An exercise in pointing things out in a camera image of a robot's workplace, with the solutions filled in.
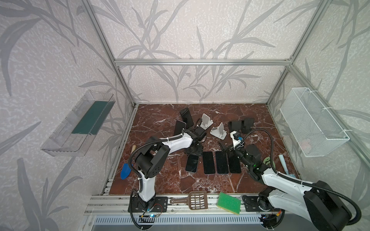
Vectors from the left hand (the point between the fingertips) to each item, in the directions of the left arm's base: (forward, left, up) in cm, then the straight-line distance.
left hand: (197, 153), depth 92 cm
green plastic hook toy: (-5, -43, +1) cm, 43 cm away
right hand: (+3, -16, +16) cm, 23 cm away
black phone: (+13, +12, +14) cm, 22 cm away
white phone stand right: (+13, -15, +5) cm, 21 cm away
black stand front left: (+18, -34, +8) cm, 40 cm away
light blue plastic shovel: (-9, -52, +2) cm, 53 cm away
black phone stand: (+17, -27, +8) cm, 33 cm away
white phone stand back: (+21, -7, +6) cm, 23 cm away
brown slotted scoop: (-26, +1, 0) cm, 26 cm away
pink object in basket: (-5, -55, +21) cm, 59 cm away
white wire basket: (-5, -51, +35) cm, 62 cm away
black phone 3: (-6, -15, 0) cm, 16 cm away
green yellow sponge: (-28, -16, +3) cm, 32 cm away
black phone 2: (-7, +4, +2) cm, 8 cm away
